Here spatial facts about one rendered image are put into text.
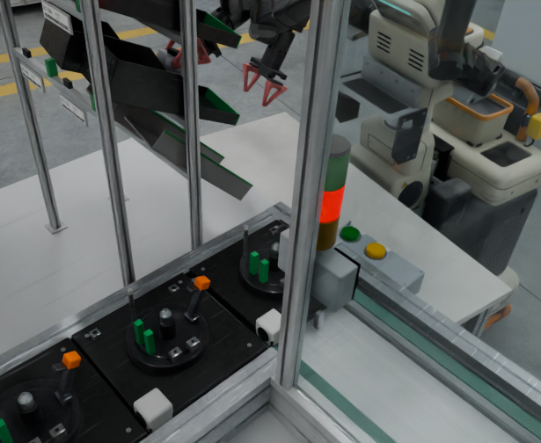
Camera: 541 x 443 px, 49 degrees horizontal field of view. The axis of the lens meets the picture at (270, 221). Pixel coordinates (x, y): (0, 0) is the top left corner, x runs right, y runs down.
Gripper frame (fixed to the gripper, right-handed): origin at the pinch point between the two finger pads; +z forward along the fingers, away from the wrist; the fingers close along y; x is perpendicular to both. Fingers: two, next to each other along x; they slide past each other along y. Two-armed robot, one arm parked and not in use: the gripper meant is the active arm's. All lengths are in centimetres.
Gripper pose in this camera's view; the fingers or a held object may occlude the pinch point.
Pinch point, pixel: (171, 59)
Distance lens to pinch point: 131.1
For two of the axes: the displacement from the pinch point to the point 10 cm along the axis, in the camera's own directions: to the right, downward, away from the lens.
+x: 3.4, 5.6, 7.5
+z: -7.8, 6.1, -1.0
